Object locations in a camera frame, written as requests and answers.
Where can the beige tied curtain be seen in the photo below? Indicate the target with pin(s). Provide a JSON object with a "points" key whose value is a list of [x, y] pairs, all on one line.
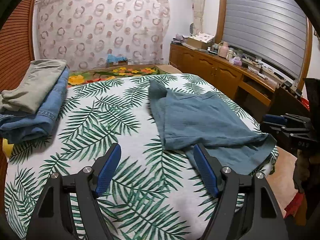
{"points": [[198, 5]]}

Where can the leaf print bed sheet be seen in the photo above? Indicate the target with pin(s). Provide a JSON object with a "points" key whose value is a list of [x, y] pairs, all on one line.
{"points": [[100, 120]]}

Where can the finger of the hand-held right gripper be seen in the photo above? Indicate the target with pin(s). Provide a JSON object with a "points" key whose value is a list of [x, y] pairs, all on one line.
{"points": [[273, 118], [280, 130]]}

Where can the pink thermos jug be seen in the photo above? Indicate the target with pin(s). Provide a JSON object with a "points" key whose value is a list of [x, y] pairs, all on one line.
{"points": [[223, 50]]}

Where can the wooden side cabinet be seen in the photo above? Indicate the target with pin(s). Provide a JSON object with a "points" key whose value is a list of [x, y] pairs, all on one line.
{"points": [[212, 65]]}

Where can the small desk fan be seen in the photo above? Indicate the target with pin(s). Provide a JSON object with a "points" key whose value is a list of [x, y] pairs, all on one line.
{"points": [[192, 28]]}

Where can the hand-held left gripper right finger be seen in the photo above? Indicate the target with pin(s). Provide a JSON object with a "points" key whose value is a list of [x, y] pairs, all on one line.
{"points": [[205, 168]]}

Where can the red cloth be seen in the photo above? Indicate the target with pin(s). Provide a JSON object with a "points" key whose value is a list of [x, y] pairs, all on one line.
{"points": [[296, 205]]}

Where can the folded denim jeans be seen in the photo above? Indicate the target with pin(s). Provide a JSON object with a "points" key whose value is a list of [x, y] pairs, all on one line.
{"points": [[37, 122]]}

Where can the wooden window frame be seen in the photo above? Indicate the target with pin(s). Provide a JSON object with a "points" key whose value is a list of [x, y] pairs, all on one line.
{"points": [[219, 10]]}

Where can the purple tissue pack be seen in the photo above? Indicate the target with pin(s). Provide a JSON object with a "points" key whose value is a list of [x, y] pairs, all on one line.
{"points": [[235, 61]]}

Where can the floral blanket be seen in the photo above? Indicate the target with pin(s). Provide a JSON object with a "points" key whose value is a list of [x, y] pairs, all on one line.
{"points": [[82, 78]]}

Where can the grey window blind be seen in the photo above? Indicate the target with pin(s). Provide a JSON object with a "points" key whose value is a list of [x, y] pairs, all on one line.
{"points": [[262, 17]]}

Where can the spotted white cardboard box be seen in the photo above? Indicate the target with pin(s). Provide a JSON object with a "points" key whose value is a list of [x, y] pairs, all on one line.
{"points": [[201, 39]]}

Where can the folded beige pants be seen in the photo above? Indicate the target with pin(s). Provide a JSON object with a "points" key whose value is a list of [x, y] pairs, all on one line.
{"points": [[35, 85]]}

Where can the crumpled blue cloth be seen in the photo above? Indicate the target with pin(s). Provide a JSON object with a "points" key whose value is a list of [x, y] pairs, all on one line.
{"points": [[115, 58]]}

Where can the wooden slatted wardrobe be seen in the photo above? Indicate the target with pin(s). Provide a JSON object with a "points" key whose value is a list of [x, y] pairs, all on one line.
{"points": [[17, 42]]}

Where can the small brown cardboard box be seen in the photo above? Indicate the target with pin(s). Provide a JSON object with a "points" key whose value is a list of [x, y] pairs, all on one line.
{"points": [[120, 64]]}

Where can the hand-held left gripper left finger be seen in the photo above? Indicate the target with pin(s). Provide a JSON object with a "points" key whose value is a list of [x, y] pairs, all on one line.
{"points": [[110, 165]]}

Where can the teal blue pants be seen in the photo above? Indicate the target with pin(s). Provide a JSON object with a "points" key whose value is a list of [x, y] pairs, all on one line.
{"points": [[200, 115]]}

